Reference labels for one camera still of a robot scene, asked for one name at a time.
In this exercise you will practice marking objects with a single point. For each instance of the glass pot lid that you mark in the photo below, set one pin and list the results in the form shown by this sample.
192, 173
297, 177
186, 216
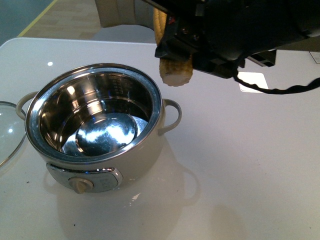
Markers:
12, 131

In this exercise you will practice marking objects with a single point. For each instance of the beige chair on left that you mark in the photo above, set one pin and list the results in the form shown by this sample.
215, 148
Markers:
125, 21

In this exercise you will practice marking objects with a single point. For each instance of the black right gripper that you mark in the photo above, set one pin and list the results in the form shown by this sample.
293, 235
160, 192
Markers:
213, 34

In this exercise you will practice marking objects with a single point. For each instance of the table label sticker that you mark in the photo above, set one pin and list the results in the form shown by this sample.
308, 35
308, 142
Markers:
315, 56

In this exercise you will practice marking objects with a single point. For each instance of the beige electric cooking pot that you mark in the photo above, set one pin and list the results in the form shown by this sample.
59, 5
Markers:
97, 126

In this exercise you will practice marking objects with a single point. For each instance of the yellow corn cob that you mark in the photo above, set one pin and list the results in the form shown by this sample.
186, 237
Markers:
174, 73

